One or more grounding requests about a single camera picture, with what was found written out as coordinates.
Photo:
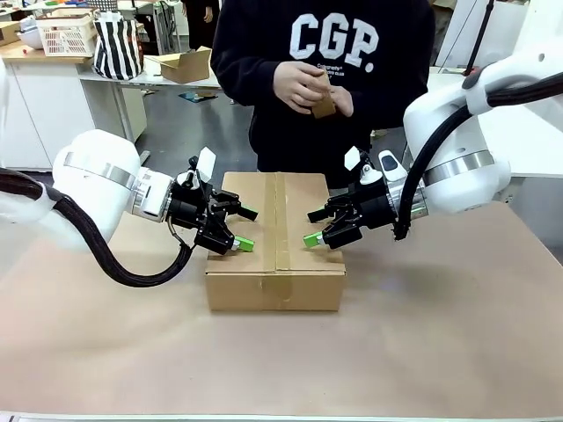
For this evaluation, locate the bystander in dark clothes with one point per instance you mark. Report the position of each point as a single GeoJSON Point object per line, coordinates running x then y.
{"type": "Point", "coordinates": [200, 22]}

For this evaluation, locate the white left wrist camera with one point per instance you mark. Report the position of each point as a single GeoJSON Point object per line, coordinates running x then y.
{"type": "Point", "coordinates": [206, 162]}

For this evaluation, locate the person in black CGP sweatshirt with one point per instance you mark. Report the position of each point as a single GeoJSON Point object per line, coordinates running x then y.
{"type": "Point", "coordinates": [264, 35]}

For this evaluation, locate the person's left hand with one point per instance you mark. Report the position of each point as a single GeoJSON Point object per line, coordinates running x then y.
{"type": "Point", "coordinates": [343, 103]}

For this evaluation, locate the black white striped bag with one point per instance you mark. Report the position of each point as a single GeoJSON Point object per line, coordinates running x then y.
{"type": "Point", "coordinates": [118, 48]}

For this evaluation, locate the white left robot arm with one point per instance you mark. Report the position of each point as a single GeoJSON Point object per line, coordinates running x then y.
{"type": "Point", "coordinates": [97, 176]}

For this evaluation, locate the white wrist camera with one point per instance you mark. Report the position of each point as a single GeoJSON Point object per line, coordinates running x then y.
{"type": "Point", "coordinates": [206, 162]}
{"type": "Point", "coordinates": [352, 159]}

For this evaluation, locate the flat brown cardboard carton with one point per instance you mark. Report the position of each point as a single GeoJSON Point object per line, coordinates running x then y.
{"type": "Point", "coordinates": [9, 33]}

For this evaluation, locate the white plastic lattice basket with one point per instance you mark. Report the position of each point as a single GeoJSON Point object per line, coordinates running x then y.
{"type": "Point", "coordinates": [66, 37]}

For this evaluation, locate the small brown cardboard piece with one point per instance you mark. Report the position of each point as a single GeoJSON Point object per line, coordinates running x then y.
{"type": "Point", "coordinates": [324, 105]}

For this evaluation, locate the black tripod stand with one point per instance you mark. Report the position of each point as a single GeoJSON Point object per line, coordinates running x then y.
{"type": "Point", "coordinates": [479, 31]}

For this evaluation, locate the teal flat item on floor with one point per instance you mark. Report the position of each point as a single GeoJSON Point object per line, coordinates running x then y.
{"type": "Point", "coordinates": [200, 96]}

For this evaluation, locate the person's left forearm black sleeve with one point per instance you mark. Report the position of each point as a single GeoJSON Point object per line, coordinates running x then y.
{"type": "Point", "coordinates": [387, 96]}

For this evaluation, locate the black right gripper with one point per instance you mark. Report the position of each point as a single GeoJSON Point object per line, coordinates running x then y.
{"type": "Point", "coordinates": [371, 204]}

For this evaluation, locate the small open cardboard box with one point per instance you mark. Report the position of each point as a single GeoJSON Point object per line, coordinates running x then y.
{"type": "Point", "coordinates": [184, 66]}

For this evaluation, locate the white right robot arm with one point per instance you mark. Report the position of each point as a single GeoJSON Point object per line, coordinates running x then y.
{"type": "Point", "coordinates": [462, 132]}

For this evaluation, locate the white cabinet desk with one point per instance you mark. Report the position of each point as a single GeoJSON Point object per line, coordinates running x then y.
{"type": "Point", "coordinates": [53, 101]}

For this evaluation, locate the brown cardboard shipping box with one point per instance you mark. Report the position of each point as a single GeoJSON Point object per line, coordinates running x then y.
{"type": "Point", "coordinates": [246, 228]}

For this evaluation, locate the white table with metal legs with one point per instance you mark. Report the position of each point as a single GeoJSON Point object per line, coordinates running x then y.
{"type": "Point", "coordinates": [132, 85]}

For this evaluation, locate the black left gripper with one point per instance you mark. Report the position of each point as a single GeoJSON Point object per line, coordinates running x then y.
{"type": "Point", "coordinates": [189, 206]}

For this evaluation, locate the person's right forearm black sleeve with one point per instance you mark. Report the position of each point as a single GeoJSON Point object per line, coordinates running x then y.
{"type": "Point", "coordinates": [244, 81]}

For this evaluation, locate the person's right hand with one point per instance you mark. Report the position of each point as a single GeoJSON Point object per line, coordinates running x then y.
{"type": "Point", "coordinates": [294, 85]}

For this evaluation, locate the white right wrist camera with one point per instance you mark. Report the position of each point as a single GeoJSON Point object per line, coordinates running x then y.
{"type": "Point", "coordinates": [352, 159]}

